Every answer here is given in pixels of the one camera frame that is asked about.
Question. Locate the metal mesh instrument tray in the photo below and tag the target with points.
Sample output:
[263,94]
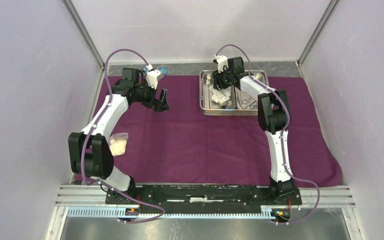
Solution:
[225,112]

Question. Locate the steel right inner pan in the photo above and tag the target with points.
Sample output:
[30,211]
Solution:
[248,91]

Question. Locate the blue toy block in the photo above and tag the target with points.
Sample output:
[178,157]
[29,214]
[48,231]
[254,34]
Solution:
[163,70]

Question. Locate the steel left inner pan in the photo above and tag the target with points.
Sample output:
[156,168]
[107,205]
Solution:
[205,94]

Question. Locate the aluminium front frame rail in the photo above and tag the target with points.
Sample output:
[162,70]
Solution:
[90,201]

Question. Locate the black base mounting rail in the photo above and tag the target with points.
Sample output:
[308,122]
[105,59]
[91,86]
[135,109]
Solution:
[209,199]

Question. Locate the aluminium corner frame rail left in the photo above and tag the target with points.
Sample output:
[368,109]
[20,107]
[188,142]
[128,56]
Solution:
[81,27]

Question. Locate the aluminium corner frame rail right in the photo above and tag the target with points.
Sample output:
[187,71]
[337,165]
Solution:
[325,17]

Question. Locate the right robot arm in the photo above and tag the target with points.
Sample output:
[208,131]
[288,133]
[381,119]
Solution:
[272,114]

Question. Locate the steel pan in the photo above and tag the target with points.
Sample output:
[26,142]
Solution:
[205,94]
[248,91]

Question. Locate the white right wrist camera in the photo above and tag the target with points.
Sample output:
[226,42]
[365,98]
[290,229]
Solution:
[222,63]

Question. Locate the black blue toy car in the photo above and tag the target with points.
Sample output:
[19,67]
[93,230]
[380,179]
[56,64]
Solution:
[145,69]

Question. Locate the purple cloth wrap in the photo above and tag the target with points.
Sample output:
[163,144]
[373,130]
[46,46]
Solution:
[182,145]

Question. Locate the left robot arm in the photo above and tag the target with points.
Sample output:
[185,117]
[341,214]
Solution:
[89,150]

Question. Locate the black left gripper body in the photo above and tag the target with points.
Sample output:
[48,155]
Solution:
[149,100]

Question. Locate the suture packet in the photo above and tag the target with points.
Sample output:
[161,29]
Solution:
[221,97]

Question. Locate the aluminium corner frame rail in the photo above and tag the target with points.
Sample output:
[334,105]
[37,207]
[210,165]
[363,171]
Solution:
[81,27]
[325,17]

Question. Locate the steel surgical scissors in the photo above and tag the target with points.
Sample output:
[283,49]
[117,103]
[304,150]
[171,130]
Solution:
[249,104]

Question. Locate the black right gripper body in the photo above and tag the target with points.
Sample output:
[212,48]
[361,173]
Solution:
[223,79]

